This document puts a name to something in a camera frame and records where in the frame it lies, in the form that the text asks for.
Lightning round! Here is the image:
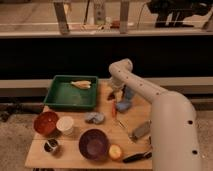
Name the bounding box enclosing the dark red grape bunch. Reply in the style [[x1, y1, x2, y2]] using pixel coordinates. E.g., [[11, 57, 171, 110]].
[[107, 92, 116, 101]]

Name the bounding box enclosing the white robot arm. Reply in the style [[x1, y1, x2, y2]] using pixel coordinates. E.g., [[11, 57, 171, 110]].
[[109, 59, 202, 171]]

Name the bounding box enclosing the blue grey cup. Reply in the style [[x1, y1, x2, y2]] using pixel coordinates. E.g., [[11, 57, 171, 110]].
[[124, 86, 135, 100]]

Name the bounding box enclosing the white paper cup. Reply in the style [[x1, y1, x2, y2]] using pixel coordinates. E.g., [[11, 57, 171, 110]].
[[56, 116, 74, 135]]

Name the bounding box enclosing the yellow banana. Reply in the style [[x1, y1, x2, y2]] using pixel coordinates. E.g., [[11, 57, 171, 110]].
[[71, 80, 91, 89]]

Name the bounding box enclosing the grey crumpled cloth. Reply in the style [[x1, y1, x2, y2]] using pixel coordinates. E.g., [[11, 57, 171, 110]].
[[85, 112, 105, 124]]

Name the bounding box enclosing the green plastic tray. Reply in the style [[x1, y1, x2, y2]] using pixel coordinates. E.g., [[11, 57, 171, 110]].
[[44, 75, 98, 110]]

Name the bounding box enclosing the grey rectangular block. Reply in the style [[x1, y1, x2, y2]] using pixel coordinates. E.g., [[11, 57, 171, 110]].
[[131, 121, 150, 141]]

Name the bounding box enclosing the purple bowl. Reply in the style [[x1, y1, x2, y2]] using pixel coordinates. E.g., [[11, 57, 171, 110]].
[[79, 129, 109, 161]]

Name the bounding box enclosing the yellow red apple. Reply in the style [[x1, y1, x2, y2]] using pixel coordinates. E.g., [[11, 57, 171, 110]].
[[108, 144, 123, 160]]

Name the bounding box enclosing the red bowl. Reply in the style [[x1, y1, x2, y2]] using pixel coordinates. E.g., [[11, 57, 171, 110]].
[[33, 111, 59, 136]]

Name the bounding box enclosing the black handled tool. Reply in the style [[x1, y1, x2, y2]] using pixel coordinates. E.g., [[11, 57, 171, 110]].
[[122, 152, 152, 163]]

